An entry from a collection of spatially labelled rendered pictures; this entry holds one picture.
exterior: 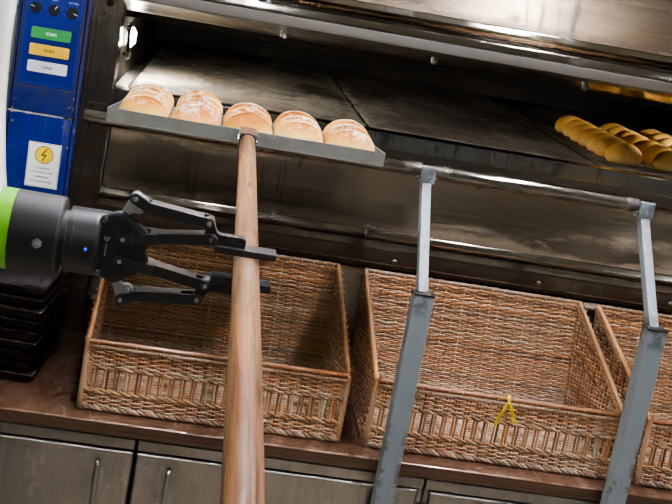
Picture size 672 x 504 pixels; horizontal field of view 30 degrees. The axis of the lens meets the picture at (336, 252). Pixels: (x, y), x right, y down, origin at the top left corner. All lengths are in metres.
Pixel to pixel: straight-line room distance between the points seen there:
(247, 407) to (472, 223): 2.14
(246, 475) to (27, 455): 1.81
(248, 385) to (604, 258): 2.20
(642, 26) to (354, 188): 0.78
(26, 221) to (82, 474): 1.29
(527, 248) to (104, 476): 1.16
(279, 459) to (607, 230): 1.05
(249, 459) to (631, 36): 2.33
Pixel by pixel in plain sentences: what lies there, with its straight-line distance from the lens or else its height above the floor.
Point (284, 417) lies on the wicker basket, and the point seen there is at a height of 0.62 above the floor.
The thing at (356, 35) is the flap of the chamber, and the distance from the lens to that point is 2.82.
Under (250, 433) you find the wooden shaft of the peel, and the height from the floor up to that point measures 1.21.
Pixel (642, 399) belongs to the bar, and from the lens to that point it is 2.64.
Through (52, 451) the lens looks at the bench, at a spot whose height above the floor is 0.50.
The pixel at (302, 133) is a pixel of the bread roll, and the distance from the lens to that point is 2.49.
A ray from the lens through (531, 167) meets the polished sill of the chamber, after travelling 3.07.
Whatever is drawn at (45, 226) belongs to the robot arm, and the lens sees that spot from 1.41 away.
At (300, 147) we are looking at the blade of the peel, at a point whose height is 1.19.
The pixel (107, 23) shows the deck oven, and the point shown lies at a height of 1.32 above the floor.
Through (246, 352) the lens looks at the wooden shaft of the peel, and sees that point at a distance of 1.09.
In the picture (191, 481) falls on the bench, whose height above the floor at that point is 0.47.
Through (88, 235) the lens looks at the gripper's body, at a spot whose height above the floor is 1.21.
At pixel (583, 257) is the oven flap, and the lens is 3.13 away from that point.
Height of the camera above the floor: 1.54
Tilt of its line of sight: 13 degrees down
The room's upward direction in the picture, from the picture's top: 10 degrees clockwise
